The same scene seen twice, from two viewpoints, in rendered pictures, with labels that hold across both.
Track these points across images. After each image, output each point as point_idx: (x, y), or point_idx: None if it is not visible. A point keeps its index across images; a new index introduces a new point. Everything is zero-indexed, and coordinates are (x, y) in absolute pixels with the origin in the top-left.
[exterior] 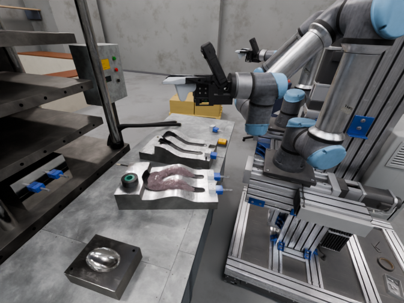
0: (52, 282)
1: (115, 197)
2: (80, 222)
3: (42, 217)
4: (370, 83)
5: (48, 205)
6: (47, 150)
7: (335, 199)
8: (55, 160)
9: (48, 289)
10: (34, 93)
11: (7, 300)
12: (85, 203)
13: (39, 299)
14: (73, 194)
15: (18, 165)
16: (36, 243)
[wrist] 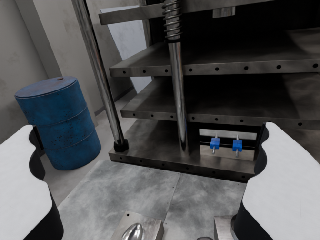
0: (132, 206)
1: (214, 220)
2: (190, 199)
3: (196, 167)
4: None
5: (209, 163)
6: (244, 121)
7: None
8: (245, 134)
9: (127, 207)
10: (272, 58)
11: (126, 186)
12: (215, 191)
13: (122, 205)
14: (232, 175)
15: (213, 118)
16: (166, 177)
